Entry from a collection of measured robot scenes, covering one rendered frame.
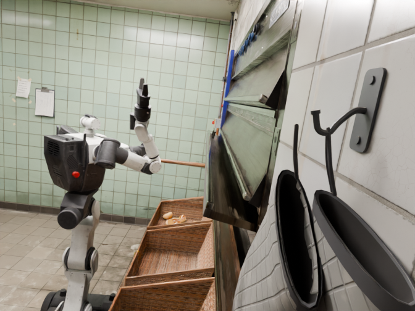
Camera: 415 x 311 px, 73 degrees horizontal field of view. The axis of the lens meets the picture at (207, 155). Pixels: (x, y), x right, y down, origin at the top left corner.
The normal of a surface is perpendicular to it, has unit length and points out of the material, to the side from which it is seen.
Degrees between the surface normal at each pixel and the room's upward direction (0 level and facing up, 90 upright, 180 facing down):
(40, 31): 90
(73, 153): 90
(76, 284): 69
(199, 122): 90
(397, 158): 90
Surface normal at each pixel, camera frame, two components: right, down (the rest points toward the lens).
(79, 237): 0.04, 0.03
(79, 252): 0.07, -0.22
